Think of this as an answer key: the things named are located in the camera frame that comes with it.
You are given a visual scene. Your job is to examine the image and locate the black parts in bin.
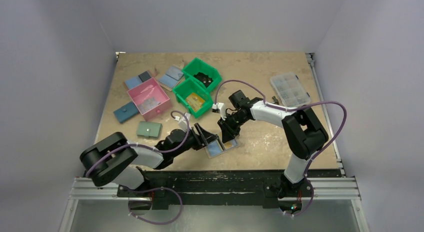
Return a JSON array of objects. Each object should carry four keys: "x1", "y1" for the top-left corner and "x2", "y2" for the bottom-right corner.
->
[{"x1": 194, "y1": 72, "x2": 213, "y2": 88}]

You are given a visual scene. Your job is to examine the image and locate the aluminium frame rail right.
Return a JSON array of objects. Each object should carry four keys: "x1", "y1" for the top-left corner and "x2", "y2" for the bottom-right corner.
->
[{"x1": 305, "y1": 52, "x2": 347, "y2": 178}]

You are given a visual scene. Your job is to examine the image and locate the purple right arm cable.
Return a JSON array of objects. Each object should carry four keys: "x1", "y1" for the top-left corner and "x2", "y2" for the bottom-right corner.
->
[{"x1": 214, "y1": 79, "x2": 348, "y2": 218}]

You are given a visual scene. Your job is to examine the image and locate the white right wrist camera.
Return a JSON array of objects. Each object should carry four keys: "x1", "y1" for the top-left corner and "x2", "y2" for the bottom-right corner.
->
[{"x1": 211, "y1": 103, "x2": 227, "y2": 120}]

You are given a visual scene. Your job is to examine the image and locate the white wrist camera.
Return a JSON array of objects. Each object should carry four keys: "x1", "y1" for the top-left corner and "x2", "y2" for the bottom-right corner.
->
[
  {"x1": 174, "y1": 113, "x2": 191, "y2": 132},
  {"x1": 211, "y1": 103, "x2": 227, "y2": 120}
]

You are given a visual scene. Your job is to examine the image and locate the beige leather card holder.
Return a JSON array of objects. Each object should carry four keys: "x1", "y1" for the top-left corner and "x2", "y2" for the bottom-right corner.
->
[{"x1": 205, "y1": 139, "x2": 240, "y2": 159}]

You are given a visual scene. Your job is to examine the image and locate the yellow card in bin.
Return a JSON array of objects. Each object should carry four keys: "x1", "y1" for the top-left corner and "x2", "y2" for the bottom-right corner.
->
[{"x1": 185, "y1": 93, "x2": 205, "y2": 112}]

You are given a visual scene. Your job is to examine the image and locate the pink box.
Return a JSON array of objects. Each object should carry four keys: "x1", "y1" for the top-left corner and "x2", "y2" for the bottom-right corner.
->
[{"x1": 127, "y1": 78, "x2": 172, "y2": 121}]

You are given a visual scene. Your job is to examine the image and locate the yellow card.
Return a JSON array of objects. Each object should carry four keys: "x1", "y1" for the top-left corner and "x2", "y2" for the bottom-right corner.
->
[
  {"x1": 185, "y1": 93, "x2": 205, "y2": 112},
  {"x1": 223, "y1": 140, "x2": 239, "y2": 151}
]

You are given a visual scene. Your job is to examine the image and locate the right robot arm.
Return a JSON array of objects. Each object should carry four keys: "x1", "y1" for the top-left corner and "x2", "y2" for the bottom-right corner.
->
[{"x1": 212, "y1": 90, "x2": 329, "y2": 198}]

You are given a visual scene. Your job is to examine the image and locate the light blue open card holder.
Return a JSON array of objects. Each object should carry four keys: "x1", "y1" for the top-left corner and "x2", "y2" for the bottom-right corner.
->
[{"x1": 158, "y1": 65, "x2": 184, "y2": 91}]

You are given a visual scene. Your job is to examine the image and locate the blue grey open card holder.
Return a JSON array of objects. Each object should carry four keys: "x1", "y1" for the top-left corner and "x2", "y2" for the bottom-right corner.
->
[{"x1": 124, "y1": 70, "x2": 152, "y2": 90}]

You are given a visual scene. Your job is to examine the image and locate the green bin with yellow card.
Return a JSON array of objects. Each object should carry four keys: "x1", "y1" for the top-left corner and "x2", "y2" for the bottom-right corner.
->
[{"x1": 172, "y1": 78, "x2": 213, "y2": 118}]

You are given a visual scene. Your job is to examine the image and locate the dark blue closed card holder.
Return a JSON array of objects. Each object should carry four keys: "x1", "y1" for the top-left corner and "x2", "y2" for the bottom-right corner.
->
[{"x1": 113, "y1": 102, "x2": 140, "y2": 124}]

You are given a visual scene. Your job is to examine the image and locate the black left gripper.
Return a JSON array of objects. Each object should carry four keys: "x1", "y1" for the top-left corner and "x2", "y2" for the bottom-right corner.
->
[{"x1": 172, "y1": 123, "x2": 218, "y2": 158}]

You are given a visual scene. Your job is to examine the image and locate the green closed card holder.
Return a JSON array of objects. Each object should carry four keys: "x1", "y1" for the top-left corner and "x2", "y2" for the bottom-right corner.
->
[{"x1": 136, "y1": 121, "x2": 163, "y2": 138}]

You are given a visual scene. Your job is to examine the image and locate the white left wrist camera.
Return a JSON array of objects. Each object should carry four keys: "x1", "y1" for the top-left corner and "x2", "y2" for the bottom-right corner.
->
[{"x1": 174, "y1": 113, "x2": 191, "y2": 132}]

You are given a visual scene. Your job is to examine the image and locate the green bin with black parts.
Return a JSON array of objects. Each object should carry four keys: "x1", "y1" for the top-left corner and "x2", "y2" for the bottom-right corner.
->
[{"x1": 182, "y1": 57, "x2": 222, "y2": 93}]

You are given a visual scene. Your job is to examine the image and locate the aluminium front frame rail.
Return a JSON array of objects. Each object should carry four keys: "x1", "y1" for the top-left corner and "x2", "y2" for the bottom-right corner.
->
[{"x1": 59, "y1": 178, "x2": 370, "y2": 232}]

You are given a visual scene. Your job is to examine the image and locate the aluminium frame rail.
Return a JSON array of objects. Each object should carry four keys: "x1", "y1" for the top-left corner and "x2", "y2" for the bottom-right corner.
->
[
  {"x1": 305, "y1": 52, "x2": 347, "y2": 178},
  {"x1": 59, "y1": 178, "x2": 370, "y2": 232}
]

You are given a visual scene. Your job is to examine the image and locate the clear plastic screw organizer box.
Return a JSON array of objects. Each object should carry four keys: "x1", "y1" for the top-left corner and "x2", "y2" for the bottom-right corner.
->
[{"x1": 270, "y1": 72, "x2": 312, "y2": 107}]

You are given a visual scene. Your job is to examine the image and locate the black handled claw hammer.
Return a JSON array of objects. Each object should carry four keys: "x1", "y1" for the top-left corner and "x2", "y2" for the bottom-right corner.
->
[{"x1": 272, "y1": 96, "x2": 280, "y2": 105}]

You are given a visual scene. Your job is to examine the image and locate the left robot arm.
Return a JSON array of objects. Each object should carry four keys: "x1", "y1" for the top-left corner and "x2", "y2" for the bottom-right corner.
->
[{"x1": 79, "y1": 123, "x2": 219, "y2": 197}]

